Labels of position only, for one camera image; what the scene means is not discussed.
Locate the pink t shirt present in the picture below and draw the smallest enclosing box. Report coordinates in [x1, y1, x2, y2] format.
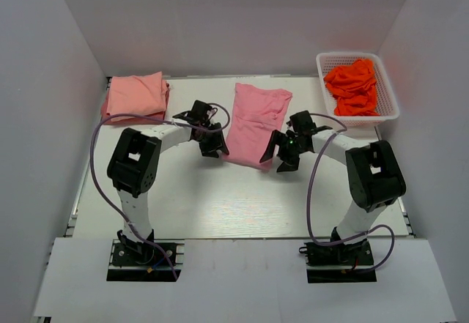
[224, 83, 292, 171]

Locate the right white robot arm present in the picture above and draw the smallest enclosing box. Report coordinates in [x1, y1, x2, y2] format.
[259, 111, 407, 247]

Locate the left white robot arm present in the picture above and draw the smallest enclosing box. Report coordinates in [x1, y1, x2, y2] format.
[107, 100, 229, 245]

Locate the folded salmon t shirt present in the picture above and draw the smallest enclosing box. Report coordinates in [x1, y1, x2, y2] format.
[100, 72, 169, 120]

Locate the orange t shirt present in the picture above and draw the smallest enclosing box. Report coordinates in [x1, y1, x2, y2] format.
[324, 59, 379, 116]

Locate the white plastic basket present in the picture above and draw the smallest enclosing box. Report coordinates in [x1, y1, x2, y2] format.
[316, 51, 399, 127]

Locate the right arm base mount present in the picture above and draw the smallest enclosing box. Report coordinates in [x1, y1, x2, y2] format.
[298, 239, 377, 283]

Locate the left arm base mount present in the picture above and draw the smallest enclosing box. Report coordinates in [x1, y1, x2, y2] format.
[106, 231, 184, 283]

